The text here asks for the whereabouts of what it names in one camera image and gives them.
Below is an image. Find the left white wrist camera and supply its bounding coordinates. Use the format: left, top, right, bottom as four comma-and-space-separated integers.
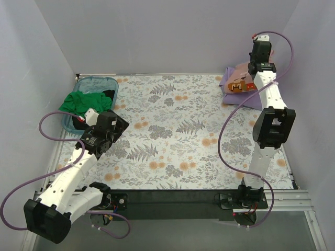
78, 108, 99, 126

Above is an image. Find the green t shirt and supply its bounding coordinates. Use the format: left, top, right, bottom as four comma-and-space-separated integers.
59, 91, 113, 117

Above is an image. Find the black t shirt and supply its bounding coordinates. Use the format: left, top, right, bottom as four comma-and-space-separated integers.
71, 89, 116, 131

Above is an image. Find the pink t shirt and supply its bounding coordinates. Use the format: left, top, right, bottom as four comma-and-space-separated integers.
226, 49, 275, 94

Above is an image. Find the aluminium frame rail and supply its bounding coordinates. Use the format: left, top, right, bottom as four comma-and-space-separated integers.
22, 187, 326, 250

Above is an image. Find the folded purple t shirt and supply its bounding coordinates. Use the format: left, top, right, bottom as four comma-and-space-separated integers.
219, 67, 262, 111

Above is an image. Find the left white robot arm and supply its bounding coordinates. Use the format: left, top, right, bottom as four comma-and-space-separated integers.
24, 108, 129, 244

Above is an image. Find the teal plastic basket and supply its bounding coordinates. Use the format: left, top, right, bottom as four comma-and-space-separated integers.
61, 76, 119, 135

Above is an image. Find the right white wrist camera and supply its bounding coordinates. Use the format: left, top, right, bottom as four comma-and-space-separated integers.
252, 33, 270, 42

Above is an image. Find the floral table mat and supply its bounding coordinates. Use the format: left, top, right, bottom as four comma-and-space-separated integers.
51, 74, 294, 191

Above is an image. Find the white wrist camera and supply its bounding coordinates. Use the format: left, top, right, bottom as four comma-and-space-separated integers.
252, 33, 270, 42
78, 108, 99, 126

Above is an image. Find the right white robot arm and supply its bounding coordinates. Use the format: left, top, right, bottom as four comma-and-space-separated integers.
237, 36, 296, 208

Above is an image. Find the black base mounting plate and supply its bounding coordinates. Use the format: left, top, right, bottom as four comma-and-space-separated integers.
92, 189, 269, 221

